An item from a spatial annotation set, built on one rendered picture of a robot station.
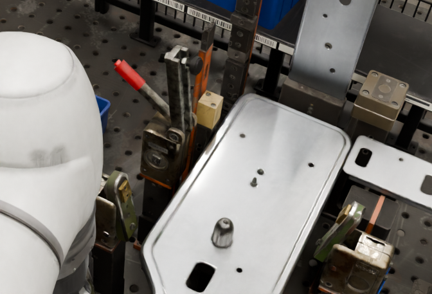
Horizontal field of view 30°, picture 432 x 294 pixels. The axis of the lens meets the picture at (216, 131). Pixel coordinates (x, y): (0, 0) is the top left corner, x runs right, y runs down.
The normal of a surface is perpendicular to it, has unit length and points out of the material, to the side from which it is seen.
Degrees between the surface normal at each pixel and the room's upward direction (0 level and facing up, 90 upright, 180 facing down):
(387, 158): 0
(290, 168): 0
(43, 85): 12
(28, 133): 63
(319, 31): 90
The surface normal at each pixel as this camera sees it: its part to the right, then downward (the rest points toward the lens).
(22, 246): 0.75, -0.34
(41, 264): 0.92, -0.20
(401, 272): 0.11, -0.66
